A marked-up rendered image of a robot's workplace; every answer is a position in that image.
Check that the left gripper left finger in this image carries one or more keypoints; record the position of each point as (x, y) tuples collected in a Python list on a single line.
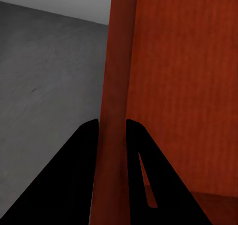
[(62, 193)]

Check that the storage box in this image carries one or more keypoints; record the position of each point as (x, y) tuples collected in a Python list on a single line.
[(172, 66)]

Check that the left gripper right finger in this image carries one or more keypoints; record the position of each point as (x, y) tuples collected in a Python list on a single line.
[(176, 205)]

